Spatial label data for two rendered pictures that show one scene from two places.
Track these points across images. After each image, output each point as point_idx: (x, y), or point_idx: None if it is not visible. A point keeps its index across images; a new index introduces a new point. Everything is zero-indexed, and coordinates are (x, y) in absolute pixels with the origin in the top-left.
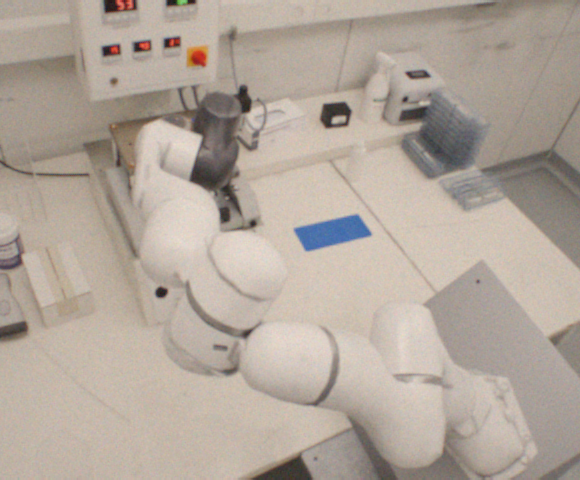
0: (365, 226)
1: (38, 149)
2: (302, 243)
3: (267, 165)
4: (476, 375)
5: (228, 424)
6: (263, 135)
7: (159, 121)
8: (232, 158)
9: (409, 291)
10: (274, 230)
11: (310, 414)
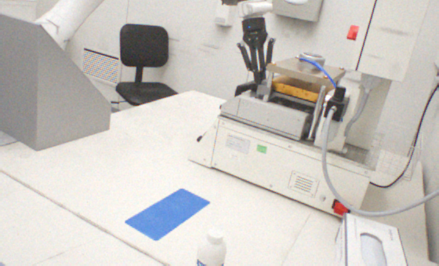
0: (138, 228)
1: (433, 184)
2: (190, 193)
3: (299, 231)
4: (44, 22)
5: (156, 115)
6: (340, 231)
7: None
8: None
9: (63, 183)
10: (224, 195)
11: (116, 121)
